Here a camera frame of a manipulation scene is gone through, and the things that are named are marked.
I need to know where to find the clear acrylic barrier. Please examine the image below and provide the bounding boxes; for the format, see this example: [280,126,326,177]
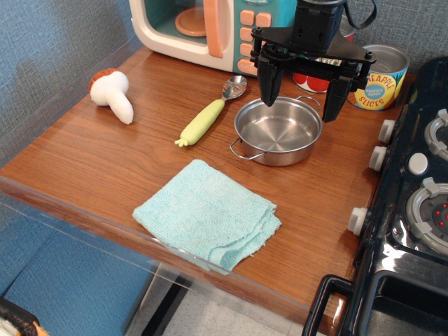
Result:
[1,178,305,335]

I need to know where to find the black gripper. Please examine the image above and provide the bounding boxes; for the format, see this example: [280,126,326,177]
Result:
[251,1,377,123]

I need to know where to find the dark object bottom left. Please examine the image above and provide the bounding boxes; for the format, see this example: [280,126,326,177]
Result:
[1,298,48,336]

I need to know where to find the tomato sauce can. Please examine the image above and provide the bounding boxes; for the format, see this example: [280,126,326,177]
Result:
[292,15,357,95]

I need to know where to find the light blue folded towel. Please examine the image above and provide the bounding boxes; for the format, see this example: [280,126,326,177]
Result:
[132,160,281,274]

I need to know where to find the black cable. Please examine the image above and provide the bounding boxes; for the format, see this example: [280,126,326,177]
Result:
[341,0,379,31]

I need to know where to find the black toy stove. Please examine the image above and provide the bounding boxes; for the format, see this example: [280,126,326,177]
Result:
[303,57,447,335]

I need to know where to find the pineapple slices can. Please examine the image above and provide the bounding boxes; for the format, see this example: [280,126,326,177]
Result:
[348,44,410,111]

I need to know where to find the toy microwave oven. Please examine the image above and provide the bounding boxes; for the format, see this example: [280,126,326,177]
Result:
[129,0,297,76]

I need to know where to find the small steel pot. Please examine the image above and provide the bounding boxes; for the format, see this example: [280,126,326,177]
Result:
[230,96,323,167]

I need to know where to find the plush white mushroom toy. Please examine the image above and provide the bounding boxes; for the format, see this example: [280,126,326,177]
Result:
[89,68,134,125]

